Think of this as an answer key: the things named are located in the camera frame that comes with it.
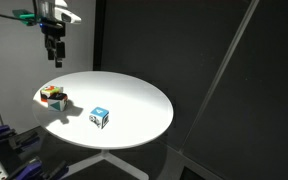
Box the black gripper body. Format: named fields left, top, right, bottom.
left=38, top=19, right=67, bottom=38

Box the blue dotted plush cube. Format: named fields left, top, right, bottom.
left=88, top=106, right=111, bottom=130

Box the orange green plush cube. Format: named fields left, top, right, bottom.
left=39, top=85, right=65, bottom=103

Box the teal triangle plush cube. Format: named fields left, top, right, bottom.
left=47, top=92, right=69, bottom=112

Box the black clamp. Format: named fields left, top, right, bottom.
left=42, top=159, right=69, bottom=180
left=15, top=130, right=42, bottom=152

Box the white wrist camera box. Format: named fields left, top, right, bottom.
left=54, top=5, right=83, bottom=25

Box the green camera mount bracket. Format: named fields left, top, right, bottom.
left=11, top=9, right=41, bottom=27

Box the white table pedestal base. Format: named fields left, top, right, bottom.
left=62, top=149, right=150, bottom=180

